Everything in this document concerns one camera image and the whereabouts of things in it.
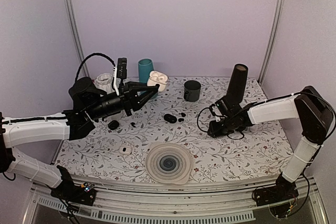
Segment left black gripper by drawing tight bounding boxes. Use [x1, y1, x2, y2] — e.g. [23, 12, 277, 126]
[87, 81, 158, 121]

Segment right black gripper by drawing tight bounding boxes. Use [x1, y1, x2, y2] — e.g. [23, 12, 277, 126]
[208, 115, 236, 138]

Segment white earbud charging case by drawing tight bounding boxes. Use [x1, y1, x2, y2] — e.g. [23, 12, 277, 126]
[147, 70, 169, 92]

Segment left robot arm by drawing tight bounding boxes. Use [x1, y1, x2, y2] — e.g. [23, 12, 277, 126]
[1, 77, 159, 200]

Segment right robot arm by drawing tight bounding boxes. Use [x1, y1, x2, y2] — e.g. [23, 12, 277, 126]
[207, 86, 335, 201]

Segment small black earbud case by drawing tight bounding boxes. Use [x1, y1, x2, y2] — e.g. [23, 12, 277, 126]
[108, 120, 119, 130]

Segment black oval earbud case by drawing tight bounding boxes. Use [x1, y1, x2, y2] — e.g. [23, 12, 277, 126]
[164, 114, 177, 124]

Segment small white open case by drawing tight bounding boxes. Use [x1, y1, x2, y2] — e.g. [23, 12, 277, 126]
[119, 145, 132, 155]

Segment teal tapered vase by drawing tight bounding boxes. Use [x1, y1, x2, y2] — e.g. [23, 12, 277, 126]
[138, 59, 154, 84]

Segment white ribbed vase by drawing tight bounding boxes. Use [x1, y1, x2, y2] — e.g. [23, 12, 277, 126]
[94, 73, 114, 94]

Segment dark brown tall vase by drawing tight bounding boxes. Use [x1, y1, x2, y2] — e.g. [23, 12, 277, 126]
[226, 63, 248, 103]

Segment dark grey mug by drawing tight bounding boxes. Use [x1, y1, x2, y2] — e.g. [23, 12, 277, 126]
[184, 80, 201, 102]

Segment cream swirl ceramic plate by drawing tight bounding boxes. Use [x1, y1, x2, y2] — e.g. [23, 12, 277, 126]
[145, 143, 194, 185]

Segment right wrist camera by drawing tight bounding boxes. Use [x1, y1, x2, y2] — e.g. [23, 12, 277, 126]
[209, 97, 241, 118]

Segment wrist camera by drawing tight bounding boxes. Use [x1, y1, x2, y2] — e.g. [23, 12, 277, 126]
[112, 58, 127, 96]
[209, 97, 241, 118]

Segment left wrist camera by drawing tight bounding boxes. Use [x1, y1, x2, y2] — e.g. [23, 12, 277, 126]
[112, 58, 127, 96]

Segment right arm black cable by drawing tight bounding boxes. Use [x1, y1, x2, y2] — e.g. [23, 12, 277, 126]
[196, 105, 246, 141]

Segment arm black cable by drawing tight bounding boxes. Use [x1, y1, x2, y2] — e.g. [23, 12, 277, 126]
[74, 52, 117, 83]
[196, 105, 246, 141]

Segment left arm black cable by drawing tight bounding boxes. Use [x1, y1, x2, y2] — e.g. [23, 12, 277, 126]
[74, 52, 117, 83]

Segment aluminium front rail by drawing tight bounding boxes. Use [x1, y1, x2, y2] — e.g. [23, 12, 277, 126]
[23, 176, 331, 223]

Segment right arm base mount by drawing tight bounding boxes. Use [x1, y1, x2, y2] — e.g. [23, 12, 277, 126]
[251, 174, 299, 206]

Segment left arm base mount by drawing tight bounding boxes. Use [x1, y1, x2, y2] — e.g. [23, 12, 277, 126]
[51, 165, 97, 206]

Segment aluminium left frame post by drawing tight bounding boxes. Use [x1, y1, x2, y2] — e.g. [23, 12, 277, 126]
[64, 0, 85, 63]

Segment aluminium frame post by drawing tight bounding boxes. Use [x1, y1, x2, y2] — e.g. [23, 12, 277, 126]
[257, 0, 285, 86]
[64, 0, 85, 63]

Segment aluminium right frame post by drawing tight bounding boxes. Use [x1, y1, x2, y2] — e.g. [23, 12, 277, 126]
[257, 0, 285, 86]

